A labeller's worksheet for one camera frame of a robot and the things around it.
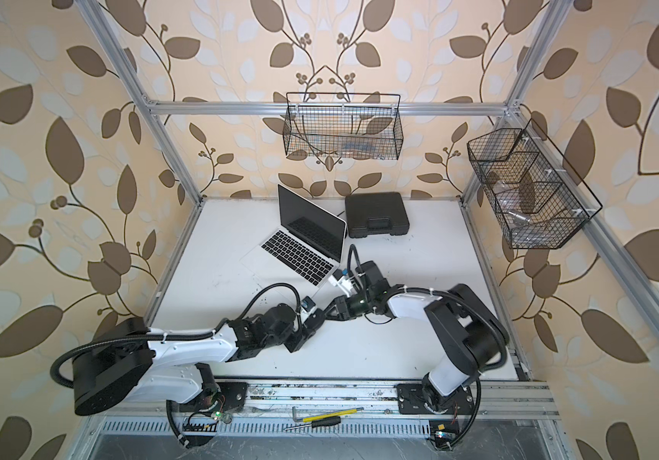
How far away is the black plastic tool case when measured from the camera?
1081 mm

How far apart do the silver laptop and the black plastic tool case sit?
110 millimetres

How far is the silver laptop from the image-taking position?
0.98 meters
